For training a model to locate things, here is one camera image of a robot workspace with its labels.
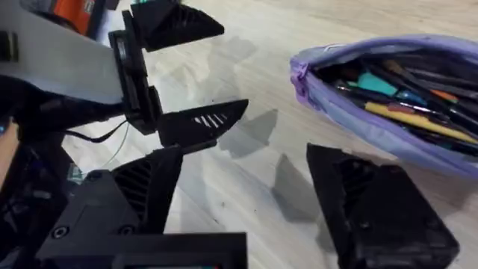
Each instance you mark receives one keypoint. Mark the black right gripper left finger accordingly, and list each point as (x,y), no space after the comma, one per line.
(153,187)

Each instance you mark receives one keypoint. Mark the flat upright wrist plate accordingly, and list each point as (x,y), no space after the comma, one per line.
(59,60)

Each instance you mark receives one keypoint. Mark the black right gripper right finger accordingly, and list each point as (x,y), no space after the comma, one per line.
(381,220)

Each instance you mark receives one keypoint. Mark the orange box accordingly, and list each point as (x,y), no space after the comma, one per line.
(76,13)

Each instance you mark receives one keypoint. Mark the purple zip pencil bag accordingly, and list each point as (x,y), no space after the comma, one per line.
(358,112)

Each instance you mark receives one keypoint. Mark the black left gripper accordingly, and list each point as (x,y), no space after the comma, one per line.
(134,93)

